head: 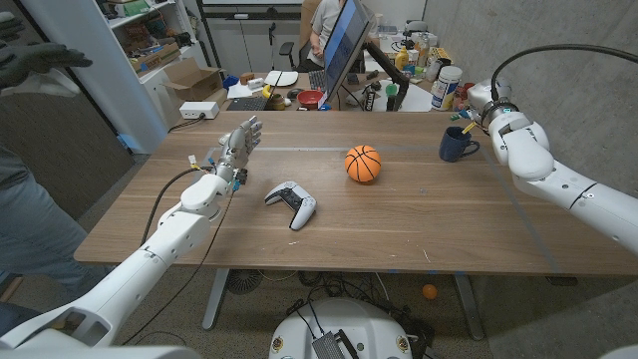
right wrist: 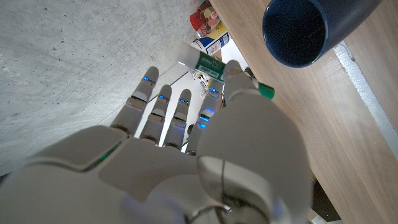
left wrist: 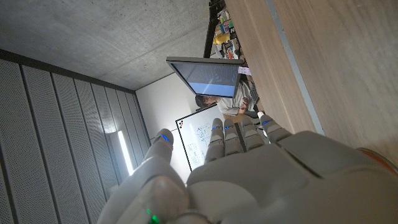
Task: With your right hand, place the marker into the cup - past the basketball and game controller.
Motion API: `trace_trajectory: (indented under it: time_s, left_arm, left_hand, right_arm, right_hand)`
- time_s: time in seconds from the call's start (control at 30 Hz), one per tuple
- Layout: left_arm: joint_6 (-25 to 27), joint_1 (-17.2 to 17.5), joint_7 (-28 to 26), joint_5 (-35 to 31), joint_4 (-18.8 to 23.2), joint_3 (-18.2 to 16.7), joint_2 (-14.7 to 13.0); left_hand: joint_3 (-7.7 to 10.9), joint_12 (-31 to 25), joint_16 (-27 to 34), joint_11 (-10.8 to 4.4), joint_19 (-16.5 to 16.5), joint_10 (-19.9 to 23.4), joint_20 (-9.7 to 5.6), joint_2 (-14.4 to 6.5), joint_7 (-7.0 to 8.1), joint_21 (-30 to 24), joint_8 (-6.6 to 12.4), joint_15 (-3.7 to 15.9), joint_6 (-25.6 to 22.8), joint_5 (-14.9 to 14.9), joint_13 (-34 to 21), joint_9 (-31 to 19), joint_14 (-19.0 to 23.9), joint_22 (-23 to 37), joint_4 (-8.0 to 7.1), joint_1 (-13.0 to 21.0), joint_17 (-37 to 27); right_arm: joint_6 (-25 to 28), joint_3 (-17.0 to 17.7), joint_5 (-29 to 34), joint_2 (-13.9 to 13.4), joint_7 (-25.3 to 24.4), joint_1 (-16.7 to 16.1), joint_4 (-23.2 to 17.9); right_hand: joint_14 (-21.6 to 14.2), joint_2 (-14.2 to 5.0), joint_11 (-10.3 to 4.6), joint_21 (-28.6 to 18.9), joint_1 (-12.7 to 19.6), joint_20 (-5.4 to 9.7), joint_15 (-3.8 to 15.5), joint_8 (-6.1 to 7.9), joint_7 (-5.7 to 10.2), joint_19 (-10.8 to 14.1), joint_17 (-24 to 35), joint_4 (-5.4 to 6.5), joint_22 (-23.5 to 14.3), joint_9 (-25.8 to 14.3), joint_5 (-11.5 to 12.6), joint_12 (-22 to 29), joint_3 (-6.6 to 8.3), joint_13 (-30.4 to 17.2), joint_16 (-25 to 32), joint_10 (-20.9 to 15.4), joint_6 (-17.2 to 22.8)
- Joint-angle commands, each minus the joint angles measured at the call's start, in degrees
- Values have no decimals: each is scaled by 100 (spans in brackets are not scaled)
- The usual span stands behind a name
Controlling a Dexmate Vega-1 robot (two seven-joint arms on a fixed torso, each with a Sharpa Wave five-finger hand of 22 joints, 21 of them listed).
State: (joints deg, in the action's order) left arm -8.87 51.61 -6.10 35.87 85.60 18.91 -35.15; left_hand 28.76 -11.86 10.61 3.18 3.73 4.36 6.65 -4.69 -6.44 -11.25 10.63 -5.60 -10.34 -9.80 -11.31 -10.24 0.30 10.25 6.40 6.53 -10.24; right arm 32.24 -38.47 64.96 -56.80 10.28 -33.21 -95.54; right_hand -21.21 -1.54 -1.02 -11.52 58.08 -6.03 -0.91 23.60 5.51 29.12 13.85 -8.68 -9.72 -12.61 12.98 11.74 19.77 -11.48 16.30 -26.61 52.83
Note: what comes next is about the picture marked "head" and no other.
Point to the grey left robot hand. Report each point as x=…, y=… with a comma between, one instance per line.
x=239, y=147

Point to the black gloved person hand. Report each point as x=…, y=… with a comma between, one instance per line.
x=35, y=60
x=10, y=29

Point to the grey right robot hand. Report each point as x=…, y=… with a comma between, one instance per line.
x=483, y=95

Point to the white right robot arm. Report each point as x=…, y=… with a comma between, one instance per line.
x=528, y=154

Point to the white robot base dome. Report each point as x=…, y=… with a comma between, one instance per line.
x=349, y=324

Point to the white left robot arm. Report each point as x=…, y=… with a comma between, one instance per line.
x=174, y=234

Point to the red cup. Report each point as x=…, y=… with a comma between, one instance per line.
x=466, y=89

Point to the white game controller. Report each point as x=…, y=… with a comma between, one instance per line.
x=299, y=209

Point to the orange basketball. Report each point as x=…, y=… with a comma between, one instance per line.
x=363, y=163

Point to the white wipes canister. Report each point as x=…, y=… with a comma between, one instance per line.
x=446, y=87

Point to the dark laptop keyboard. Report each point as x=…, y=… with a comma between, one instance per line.
x=246, y=104

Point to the white power strip box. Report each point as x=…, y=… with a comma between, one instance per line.
x=199, y=109

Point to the navy blue mug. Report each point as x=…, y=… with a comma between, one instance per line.
x=453, y=144

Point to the yellow banana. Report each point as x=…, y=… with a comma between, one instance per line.
x=266, y=91

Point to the white shelf unit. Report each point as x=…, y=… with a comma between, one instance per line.
x=99, y=90

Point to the dark computer mouse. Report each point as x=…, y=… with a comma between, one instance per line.
x=295, y=93

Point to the open cardboard box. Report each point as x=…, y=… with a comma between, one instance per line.
x=194, y=82

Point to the white plate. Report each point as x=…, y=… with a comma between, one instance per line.
x=281, y=78

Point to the red bowl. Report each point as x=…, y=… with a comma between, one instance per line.
x=310, y=99

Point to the yellow mustard bottle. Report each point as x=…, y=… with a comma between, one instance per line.
x=402, y=60

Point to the green capped bottle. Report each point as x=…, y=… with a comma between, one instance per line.
x=392, y=97

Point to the black keyboard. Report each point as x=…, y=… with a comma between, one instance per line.
x=316, y=80

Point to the black office chair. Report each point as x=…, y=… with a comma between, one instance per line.
x=286, y=50

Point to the black can with print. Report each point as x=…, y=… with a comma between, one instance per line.
x=370, y=100

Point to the printed brown box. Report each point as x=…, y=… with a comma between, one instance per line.
x=154, y=57

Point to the black framed whiteboard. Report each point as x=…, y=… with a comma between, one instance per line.
x=219, y=12

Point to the black computer monitor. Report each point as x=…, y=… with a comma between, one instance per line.
x=344, y=45

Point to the seated person in grey shirt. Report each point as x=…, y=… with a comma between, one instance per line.
x=324, y=25

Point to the grey table leg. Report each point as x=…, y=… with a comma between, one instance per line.
x=215, y=299
x=469, y=306

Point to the standing person in jeans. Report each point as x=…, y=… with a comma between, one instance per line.
x=35, y=224

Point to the small orange ball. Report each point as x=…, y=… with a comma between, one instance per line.
x=429, y=291

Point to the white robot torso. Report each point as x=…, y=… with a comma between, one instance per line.
x=99, y=353

